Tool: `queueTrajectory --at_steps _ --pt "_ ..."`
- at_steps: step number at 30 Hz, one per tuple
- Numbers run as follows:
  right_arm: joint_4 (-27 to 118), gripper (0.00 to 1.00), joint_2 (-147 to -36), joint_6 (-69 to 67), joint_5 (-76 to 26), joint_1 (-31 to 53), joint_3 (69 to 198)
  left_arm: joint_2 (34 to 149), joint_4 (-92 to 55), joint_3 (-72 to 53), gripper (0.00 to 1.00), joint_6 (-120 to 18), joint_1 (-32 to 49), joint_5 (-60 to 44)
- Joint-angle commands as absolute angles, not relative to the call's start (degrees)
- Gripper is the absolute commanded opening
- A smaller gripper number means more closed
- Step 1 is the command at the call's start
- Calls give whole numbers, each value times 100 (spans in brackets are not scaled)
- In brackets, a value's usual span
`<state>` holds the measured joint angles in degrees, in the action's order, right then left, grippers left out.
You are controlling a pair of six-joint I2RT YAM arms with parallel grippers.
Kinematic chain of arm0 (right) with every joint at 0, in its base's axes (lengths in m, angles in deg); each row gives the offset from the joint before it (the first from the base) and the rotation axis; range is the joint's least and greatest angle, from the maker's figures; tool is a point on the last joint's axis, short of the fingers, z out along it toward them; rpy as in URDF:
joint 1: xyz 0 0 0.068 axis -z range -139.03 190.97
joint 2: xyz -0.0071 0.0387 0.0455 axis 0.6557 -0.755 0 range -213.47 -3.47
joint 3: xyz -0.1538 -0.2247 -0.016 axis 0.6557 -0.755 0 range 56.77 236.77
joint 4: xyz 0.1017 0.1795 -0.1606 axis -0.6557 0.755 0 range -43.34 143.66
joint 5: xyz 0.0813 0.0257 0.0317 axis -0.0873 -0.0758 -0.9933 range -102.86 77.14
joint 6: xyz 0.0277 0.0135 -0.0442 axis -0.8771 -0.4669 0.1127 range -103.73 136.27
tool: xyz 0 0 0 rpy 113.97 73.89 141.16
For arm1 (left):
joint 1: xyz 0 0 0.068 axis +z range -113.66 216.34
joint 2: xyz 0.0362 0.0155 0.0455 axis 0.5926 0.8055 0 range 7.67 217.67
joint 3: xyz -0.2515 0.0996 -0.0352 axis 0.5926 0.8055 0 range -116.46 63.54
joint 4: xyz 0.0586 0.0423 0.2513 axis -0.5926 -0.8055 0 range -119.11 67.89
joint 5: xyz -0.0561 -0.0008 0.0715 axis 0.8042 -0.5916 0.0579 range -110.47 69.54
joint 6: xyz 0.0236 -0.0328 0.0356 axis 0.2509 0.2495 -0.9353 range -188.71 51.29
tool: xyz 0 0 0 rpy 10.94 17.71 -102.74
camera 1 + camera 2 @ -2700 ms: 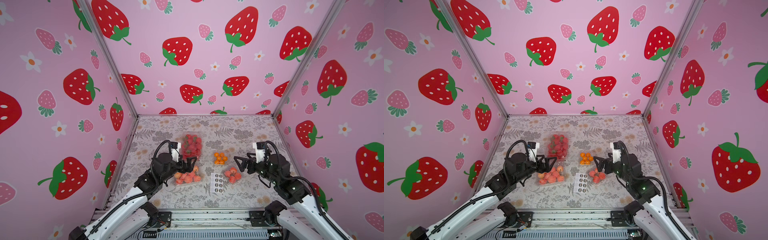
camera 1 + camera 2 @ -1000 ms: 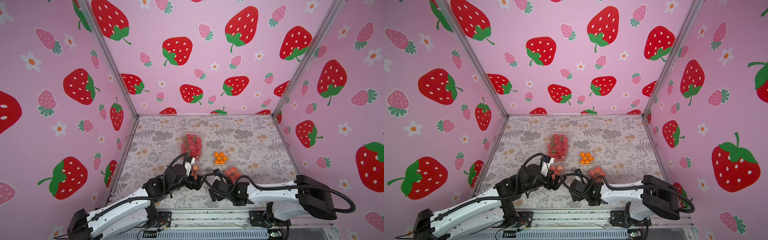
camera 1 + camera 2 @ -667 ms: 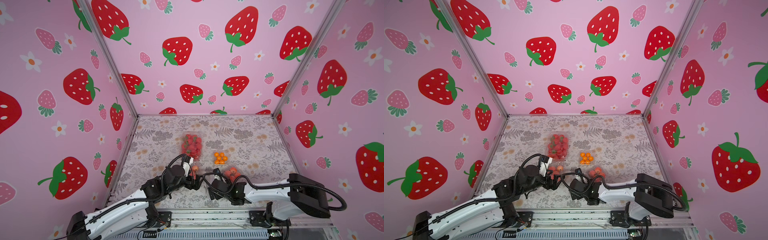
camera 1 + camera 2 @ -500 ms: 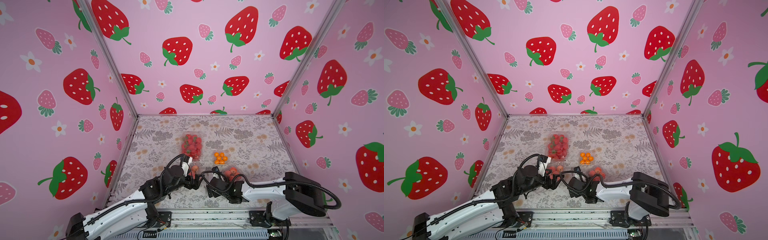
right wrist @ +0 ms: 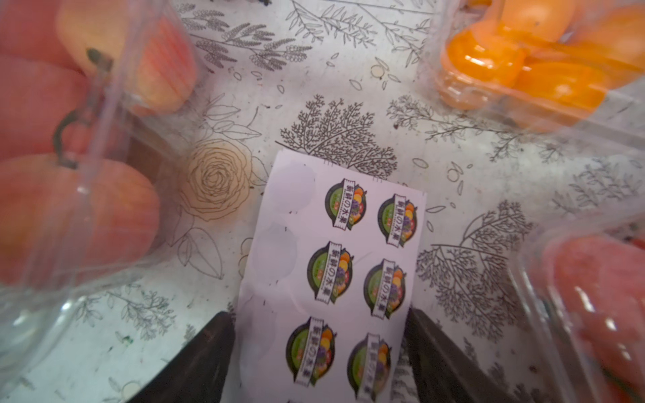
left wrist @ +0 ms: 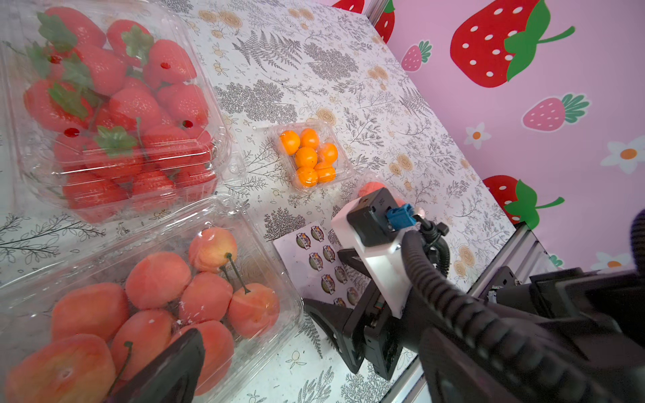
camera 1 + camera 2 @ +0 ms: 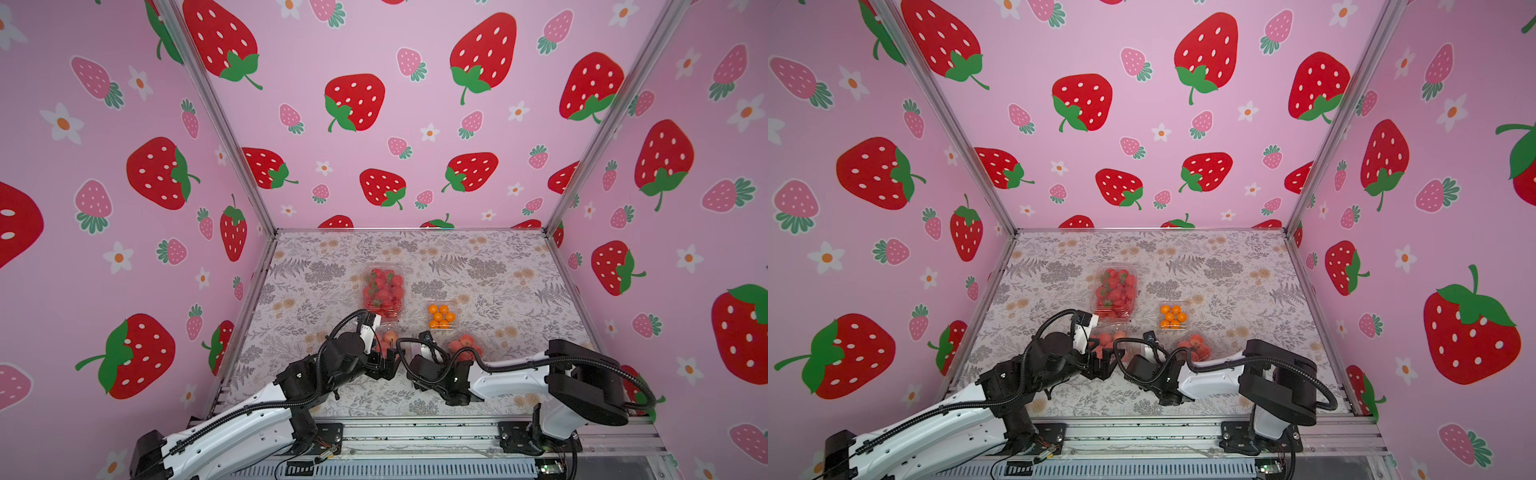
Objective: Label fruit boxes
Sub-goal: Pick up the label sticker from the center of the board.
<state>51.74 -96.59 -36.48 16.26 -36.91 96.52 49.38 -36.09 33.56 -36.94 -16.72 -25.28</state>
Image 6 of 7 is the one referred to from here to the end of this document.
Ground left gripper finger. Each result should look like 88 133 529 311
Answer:
104 329 206 402

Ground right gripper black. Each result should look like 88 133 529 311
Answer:
303 279 418 380

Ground white sticker sheet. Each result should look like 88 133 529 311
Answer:
273 222 362 308

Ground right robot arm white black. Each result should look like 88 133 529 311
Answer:
304 215 644 402

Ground clear large peach box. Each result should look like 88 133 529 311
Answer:
1 197 302 402

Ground clear small peach box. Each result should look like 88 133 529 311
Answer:
358 176 406 208

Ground clear orange kumquat box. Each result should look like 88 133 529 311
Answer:
261 120 355 193

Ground clear strawberry box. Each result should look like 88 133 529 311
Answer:
1 1 232 223

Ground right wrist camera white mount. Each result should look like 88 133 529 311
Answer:
332 188 414 318

